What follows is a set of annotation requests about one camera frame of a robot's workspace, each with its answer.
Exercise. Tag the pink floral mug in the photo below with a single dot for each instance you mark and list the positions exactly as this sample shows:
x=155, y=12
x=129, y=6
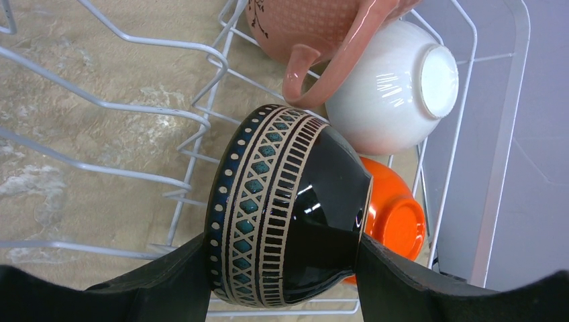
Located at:
x=319, y=41

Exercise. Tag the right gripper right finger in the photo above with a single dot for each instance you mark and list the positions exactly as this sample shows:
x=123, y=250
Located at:
x=393, y=288

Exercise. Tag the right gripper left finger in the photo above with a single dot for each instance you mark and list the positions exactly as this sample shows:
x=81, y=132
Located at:
x=173, y=287

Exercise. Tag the white bowl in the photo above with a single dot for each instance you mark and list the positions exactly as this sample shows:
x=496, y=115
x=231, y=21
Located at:
x=402, y=86

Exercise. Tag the orange bowl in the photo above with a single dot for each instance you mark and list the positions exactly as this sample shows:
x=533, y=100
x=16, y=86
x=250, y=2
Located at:
x=394, y=217

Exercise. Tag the brown glazed bowl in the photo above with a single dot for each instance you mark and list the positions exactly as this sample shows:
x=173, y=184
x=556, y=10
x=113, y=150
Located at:
x=286, y=211

